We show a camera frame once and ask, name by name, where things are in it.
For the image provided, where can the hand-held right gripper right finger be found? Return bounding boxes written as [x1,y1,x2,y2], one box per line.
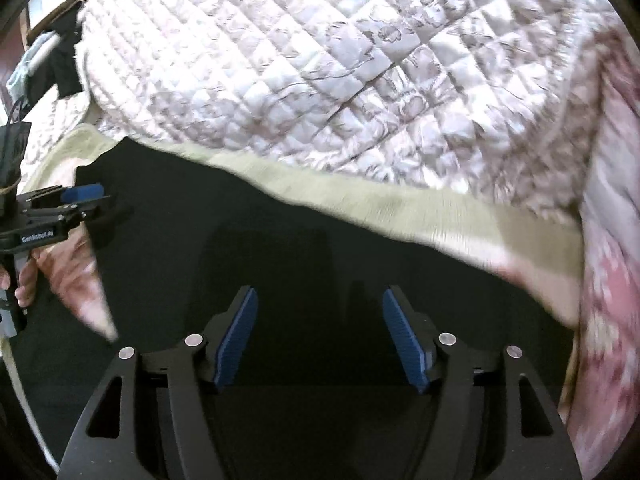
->
[382,285,583,480]

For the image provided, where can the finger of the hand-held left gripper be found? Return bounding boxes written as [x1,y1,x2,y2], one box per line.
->
[62,195,113,222]
[20,184,105,211]

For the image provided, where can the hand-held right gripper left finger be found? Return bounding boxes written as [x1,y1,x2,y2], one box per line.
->
[59,285,260,480]

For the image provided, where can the black pants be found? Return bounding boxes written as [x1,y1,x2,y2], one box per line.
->
[10,137,581,480]

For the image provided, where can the person's left hand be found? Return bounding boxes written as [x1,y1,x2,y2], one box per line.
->
[0,254,40,307]

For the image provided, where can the floral fleece blanket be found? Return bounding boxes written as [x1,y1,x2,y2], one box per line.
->
[0,124,586,466]

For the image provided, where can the black cloth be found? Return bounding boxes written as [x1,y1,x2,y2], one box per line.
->
[30,4,87,100]

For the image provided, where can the light blue cloth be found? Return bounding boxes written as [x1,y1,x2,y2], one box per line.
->
[7,32,58,103]

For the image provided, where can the wooden headboard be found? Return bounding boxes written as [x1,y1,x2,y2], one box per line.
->
[26,0,85,45]

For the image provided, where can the pink floral comforter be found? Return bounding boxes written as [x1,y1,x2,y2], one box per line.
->
[557,25,640,480]

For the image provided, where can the quilted floral bedspread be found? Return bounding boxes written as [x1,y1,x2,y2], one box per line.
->
[20,0,621,226]

